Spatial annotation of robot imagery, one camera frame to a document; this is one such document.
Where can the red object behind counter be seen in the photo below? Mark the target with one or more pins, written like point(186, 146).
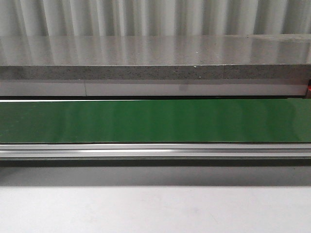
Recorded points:
point(308, 93)

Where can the aluminium conveyor side rail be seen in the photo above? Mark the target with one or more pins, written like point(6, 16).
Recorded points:
point(144, 151)

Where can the green conveyor belt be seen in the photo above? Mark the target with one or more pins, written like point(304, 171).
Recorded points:
point(157, 121)

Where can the grey speckled stone counter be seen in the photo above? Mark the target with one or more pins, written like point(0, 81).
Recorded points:
point(203, 66)

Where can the white pleated curtain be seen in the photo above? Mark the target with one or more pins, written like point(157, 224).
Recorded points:
point(153, 17)

